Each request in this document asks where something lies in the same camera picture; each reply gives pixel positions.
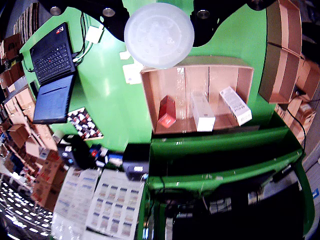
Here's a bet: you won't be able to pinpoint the shallow cardboard tray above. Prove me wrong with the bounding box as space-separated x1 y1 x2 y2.
139 56 255 135

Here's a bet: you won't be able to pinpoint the tall plain white carton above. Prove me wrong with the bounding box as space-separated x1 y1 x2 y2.
190 91 216 133

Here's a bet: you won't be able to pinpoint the open brown cardboard box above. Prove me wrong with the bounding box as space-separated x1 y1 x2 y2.
258 42 305 105
266 0 303 57

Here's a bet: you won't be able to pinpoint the white sheet blue bars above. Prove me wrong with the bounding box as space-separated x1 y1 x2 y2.
53 167 101 226

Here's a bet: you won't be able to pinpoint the black monitor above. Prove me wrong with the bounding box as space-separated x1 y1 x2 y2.
172 179 305 240

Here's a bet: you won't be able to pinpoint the green metal shelf rack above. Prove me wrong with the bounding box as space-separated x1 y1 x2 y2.
136 111 316 240

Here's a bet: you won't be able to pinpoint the black printer with display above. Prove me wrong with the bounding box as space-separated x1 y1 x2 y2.
122 143 151 181

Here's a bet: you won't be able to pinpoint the white plastic bottle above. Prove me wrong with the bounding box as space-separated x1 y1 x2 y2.
123 2 195 70

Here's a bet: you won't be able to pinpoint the white cow print carton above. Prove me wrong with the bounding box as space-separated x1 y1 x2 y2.
219 86 253 127

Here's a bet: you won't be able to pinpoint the black floral printed card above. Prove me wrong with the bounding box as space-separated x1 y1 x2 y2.
67 107 105 141

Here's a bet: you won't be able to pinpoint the thin black cable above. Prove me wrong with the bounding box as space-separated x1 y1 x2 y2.
286 107 307 161

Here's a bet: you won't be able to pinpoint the red brown product box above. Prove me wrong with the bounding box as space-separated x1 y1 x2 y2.
157 94 177 130

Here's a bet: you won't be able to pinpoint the blue handled tool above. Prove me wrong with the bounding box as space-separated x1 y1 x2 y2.
108 154 124 166

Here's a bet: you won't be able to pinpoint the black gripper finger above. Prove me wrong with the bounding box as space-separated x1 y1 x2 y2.
187 0 278 48
41 0 131 42

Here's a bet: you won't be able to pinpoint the white charger cable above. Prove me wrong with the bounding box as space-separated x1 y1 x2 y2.
72 24 105 63

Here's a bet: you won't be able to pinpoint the black laptop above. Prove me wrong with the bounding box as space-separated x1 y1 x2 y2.
29 21 77 125

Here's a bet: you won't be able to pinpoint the white sheet swatch grid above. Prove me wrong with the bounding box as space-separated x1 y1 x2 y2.
84 169 146 238

